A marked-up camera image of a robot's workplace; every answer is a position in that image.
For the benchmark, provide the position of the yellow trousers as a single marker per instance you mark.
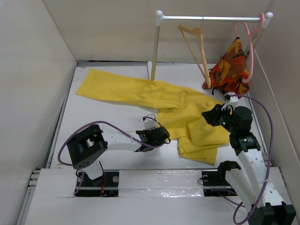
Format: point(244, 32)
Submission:
point(179, 110)

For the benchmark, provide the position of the white clothes rack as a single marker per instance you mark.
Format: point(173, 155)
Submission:
point(252, 22)

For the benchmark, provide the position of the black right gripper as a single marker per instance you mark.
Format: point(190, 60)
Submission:
point(211, 116)

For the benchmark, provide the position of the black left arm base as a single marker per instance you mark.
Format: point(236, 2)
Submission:
point(106, 186)

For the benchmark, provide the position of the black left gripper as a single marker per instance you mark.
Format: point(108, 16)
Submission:
point(146, 131)

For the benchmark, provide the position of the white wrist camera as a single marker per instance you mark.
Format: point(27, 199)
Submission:
point(149, 122)
point(231, 100)

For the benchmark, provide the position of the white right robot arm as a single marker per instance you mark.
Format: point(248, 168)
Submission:
point(250, 176)

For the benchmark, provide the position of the pink plastic hanger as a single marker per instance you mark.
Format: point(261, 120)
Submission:
point(256, 30)

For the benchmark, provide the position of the wooden clothes hanger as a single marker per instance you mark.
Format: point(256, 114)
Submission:
point(198, 34)

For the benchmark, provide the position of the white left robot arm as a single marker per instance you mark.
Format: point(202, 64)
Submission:
point(86, 147)

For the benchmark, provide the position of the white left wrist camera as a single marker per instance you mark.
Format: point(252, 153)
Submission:
point(149, 122)

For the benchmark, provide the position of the orange camouflage garment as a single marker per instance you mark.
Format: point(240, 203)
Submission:
point(227, 75)

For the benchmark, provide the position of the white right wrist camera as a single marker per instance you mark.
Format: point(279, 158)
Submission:
point(231, 100)

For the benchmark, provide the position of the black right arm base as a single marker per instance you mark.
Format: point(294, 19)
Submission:
point(214, 186)

